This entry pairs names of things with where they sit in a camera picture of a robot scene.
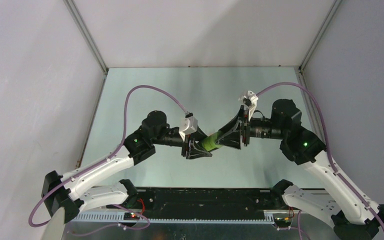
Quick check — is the green pill bottle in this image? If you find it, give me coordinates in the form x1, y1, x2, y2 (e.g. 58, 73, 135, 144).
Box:
199, 131, 222, 152

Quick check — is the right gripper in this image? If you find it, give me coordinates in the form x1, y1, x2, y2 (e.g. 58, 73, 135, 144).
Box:
215, 105, 286, 149

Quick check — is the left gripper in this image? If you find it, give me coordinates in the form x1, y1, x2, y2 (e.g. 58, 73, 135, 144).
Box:
152, 125, 213, 160

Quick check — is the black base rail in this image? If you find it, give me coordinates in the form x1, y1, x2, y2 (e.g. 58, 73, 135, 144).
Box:
130, 187, 299, 223

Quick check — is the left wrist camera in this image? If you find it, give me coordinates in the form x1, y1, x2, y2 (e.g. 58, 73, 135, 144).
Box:
178, 112, 198, 139

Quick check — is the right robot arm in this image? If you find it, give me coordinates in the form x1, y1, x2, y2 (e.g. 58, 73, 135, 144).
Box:
214, 99, 384, 240

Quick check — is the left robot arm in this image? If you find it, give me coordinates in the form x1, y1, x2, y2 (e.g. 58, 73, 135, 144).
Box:
42, 110, 213, 223

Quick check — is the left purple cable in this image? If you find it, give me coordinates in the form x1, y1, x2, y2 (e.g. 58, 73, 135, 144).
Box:
28, 85, 190, 229

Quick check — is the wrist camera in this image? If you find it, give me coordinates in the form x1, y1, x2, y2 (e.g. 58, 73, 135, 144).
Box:
238, 90, 259, 121
178, 112, 198, 139

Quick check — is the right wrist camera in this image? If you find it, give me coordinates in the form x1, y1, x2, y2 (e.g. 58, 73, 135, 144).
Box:
238, 90, 259, 121

